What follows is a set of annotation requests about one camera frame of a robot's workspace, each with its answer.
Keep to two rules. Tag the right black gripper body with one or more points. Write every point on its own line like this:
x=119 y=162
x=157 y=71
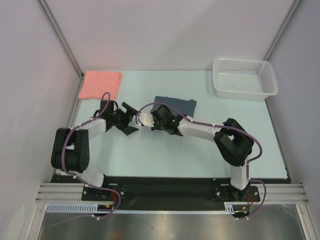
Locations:
x=155 y=124

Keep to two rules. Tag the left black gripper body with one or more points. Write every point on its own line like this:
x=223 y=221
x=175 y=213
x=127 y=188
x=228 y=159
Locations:
x=121 y=119

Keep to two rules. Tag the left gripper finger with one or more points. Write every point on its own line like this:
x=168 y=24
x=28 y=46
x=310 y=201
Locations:
x=130 y=111
x=130 y=130

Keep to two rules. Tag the blue-grey t shirt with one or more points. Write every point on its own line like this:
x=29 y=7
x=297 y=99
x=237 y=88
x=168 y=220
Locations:
x=186 y=107

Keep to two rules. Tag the white plastic perforated basket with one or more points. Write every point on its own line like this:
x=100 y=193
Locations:
x=244 y=78

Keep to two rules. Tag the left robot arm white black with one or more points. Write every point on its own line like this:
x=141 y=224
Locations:
x=71 y=148

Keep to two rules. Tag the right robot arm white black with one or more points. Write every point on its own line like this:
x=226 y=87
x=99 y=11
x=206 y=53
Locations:
x=233 y=143

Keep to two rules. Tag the folded pink t shirt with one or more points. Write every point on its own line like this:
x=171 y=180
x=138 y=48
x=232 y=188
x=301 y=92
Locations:
x=96 y=83

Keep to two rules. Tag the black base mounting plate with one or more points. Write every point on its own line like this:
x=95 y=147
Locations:
x=171 y=194

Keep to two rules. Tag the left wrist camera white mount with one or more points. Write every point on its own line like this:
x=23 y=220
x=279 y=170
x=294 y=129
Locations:
x=113 y=106

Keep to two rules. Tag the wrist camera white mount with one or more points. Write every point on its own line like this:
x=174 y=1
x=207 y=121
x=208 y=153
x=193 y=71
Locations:
x=145 y=119
x=113 y=106

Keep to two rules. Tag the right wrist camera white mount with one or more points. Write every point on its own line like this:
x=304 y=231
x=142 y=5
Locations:
x=145 y=119

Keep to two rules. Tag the left aluminium frame post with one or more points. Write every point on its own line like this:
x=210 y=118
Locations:
x=48 y=14

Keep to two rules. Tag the aluminium frame post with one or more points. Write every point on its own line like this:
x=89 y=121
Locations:
x=284 y=26
x=48 y=14

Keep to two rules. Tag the white slotted cable duct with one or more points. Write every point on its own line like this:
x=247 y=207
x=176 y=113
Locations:
x=162 y=211

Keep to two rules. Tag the aluminium front rail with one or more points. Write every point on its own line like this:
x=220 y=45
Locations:
x=73 y=192

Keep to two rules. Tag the right aluminium frame post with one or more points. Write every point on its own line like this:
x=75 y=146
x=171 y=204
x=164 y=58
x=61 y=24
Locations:
x=284 y=26

